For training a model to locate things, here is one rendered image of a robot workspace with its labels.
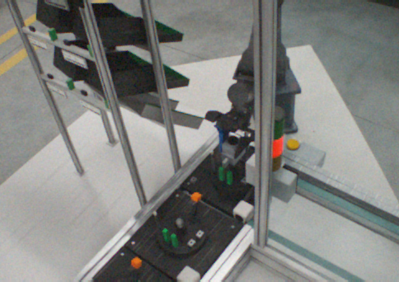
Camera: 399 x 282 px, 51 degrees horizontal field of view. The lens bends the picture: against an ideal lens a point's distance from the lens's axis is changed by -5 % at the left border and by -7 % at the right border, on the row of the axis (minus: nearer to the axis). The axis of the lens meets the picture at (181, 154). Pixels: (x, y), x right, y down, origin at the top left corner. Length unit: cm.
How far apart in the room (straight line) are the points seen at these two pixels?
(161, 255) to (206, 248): 12
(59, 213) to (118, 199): 21
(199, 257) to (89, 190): 53
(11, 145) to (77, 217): 180
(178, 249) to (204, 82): 87
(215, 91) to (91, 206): 69
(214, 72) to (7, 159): 173
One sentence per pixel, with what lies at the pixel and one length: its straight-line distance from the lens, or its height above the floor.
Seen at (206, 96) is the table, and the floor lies 86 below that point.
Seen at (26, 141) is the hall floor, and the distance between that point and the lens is 321.
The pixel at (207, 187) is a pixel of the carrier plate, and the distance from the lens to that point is 134.
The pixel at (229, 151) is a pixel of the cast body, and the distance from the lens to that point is 125.
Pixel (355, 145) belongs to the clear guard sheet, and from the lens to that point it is 80.
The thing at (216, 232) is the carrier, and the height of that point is 97.
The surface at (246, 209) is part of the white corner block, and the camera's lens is 126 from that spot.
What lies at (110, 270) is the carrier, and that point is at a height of 97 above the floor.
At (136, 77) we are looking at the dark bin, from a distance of 119.
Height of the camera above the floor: 203
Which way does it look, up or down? 47 degrees down
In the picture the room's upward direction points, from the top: 10 degrees counter-clockwise
